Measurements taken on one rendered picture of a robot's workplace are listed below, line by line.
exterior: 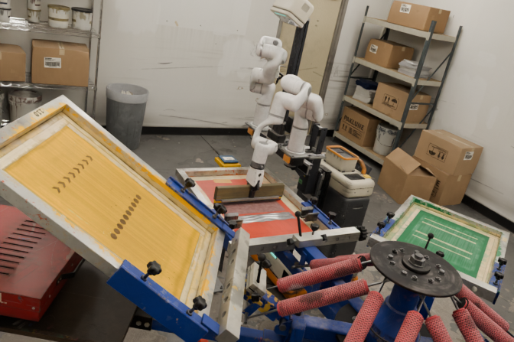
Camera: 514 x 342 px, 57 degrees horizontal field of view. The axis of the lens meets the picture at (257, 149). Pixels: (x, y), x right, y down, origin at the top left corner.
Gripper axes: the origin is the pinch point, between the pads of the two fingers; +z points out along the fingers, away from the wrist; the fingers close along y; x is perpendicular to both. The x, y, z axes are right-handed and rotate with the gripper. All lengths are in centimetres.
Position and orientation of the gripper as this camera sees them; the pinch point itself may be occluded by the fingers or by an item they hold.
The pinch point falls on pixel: (250, 192)
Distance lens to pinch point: 251.9
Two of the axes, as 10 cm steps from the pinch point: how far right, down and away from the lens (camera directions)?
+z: -2.5, 9.2, 3.0
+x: -8.5, -0.6, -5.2
